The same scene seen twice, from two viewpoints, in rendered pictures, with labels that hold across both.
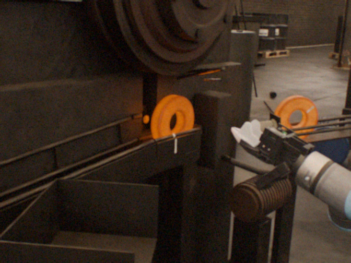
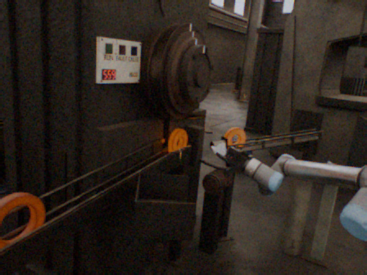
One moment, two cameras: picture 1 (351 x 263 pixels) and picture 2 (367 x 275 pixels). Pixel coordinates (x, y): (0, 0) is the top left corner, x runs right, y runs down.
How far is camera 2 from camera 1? 50 cm
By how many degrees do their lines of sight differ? 9
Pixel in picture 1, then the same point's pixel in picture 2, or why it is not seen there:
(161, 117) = (174, 140)
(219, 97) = (199, 129)
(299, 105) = (237, 132)
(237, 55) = not seen: hidden behind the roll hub
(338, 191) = (265, 177)
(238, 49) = not seen: hidden behind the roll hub
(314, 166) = (253, 165)
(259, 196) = (219, 180)
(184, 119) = (183, 141)
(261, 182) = (227, 173)
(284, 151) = (238, 158)
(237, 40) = not seen: hidden behind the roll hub
